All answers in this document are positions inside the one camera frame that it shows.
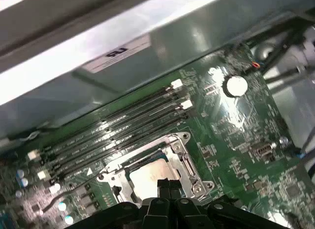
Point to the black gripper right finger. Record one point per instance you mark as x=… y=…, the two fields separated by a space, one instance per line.
x=189 y=214

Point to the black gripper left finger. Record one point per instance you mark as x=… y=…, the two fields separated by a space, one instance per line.
x=157 y=214

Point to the silver green CPU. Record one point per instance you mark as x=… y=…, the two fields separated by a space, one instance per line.
x=147 y=179

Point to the metal socket cover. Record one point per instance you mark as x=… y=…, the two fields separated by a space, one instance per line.
x=179 y=160

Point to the thin metal locking lever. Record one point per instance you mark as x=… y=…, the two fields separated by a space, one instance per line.
x=64 y=196

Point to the CPU socket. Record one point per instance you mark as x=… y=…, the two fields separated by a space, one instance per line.
x=200 y=187

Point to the black RAM slot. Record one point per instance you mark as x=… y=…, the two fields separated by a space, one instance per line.
x=110 y=130
x=110 y=151
x=110 y=120
x=110 y=141

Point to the green motherboard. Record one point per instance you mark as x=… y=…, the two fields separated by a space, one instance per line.
x=233 y=140

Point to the blue top capacitor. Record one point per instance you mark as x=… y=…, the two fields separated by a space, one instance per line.
x=24 y=182
x=69 y=219
x=19 y=173
x=61 y=205

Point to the black silver board connector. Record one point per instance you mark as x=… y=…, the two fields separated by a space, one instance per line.
x=262 y=151

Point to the round coin battery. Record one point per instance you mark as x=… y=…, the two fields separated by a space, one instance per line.
x=236 y=85

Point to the white case sticker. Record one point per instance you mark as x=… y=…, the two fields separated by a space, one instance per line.
x=133 y=50

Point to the black silver PC case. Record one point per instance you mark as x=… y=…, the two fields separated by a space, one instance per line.
x=187 y=42

